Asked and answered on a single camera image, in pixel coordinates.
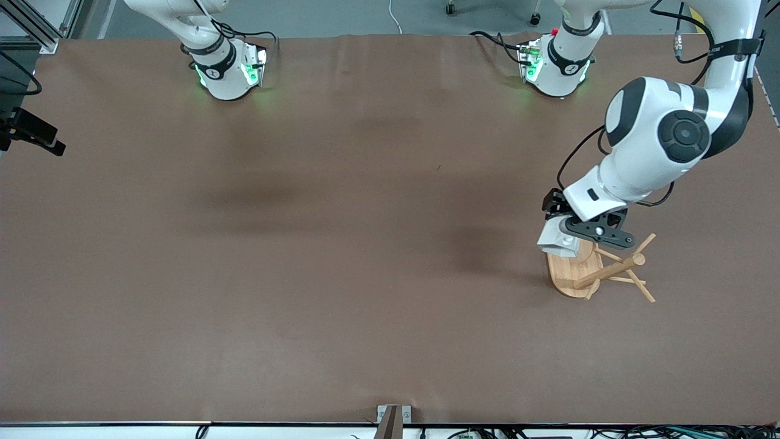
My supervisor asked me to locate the white faceted cup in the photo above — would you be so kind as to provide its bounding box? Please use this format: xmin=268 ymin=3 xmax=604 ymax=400
xmin=537 ymin=216 xmax=581 ymax=259

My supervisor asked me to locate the wooden cup rack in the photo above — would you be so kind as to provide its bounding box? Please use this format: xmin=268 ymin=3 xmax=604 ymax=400
xmin=547 ymin=233 xmax=658 ymax=304

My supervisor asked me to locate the brown table cover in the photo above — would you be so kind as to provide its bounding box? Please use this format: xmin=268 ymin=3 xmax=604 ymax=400
xmin=0 ymin=34 xmax=780 ymax=426

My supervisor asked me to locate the black left arm base cable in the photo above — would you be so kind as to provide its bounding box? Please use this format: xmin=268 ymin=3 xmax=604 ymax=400
xmin=469 ymin=30 xmax=526 ymax=63

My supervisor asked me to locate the black arm base cable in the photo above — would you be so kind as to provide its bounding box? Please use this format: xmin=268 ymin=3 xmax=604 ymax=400
xmin=188 ymin=0 xmax=279 ymax=57
xmin=469 ymin=30 xmax=526 ymax=63

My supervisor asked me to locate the black right arm base cable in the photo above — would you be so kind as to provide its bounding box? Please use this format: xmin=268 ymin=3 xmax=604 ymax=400
xmin=188 ymin=0 xmax=279 ymax=57

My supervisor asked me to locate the tangled black cable bundle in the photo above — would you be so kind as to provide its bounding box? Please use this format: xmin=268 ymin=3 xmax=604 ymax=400
xmin=448 ymin=425 xmax=780 ymax=439

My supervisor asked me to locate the grey metal bracket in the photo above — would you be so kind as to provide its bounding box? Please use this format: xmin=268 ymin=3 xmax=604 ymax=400
xmin=377 ymin=405 xmax=413 ymax=439

